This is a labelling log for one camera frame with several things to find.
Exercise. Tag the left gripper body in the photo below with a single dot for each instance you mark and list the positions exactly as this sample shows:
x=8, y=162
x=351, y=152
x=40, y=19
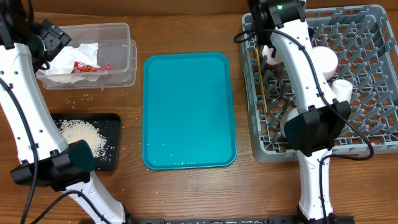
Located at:
x=47, y=44

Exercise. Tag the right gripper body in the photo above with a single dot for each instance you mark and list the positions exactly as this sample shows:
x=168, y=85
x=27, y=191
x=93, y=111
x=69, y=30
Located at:
x=262, y=40

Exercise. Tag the large white plate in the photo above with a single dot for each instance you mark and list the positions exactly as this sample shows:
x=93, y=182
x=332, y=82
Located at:
x=271, y=56

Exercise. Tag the wooden chopstick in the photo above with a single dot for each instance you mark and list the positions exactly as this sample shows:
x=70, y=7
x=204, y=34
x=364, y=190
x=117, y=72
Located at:
x=261, y=80

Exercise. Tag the white napkin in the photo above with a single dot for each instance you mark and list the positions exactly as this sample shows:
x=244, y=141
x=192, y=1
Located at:
x=62, y=65

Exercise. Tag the red sauce packet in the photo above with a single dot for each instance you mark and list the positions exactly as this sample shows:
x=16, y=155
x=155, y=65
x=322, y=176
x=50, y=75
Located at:
x=80, y=67

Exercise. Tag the small pink bowl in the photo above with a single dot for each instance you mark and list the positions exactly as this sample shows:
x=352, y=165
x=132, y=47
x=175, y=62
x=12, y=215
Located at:
x=327, y=60

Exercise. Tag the gray bowl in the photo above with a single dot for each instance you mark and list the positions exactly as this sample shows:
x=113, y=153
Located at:
x=287, y=117

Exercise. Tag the gray dishwasher rack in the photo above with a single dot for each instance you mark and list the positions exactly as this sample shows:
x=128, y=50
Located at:
x=364, y=42

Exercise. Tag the white paper cup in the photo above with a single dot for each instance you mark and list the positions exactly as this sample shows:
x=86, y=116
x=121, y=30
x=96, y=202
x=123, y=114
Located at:
x=342, y=89

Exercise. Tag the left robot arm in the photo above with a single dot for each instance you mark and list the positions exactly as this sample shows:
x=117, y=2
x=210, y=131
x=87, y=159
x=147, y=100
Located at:
x=46, y=159

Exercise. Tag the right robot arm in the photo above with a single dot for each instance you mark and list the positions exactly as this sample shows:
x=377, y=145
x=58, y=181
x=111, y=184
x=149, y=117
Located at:
x=321, y=117

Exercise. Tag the clear plastic waste bin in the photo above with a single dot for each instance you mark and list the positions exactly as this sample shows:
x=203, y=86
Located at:
x=115, y=48

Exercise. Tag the black rectangular tray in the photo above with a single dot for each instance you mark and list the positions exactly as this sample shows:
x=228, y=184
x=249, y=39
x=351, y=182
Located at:
x=109, y=125

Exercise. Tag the teal serving tray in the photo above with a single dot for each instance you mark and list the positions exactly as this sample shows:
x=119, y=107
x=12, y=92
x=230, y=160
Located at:
x=188, y=113

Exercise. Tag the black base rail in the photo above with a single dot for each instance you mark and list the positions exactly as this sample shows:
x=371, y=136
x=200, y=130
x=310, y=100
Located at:
x=270, y=220

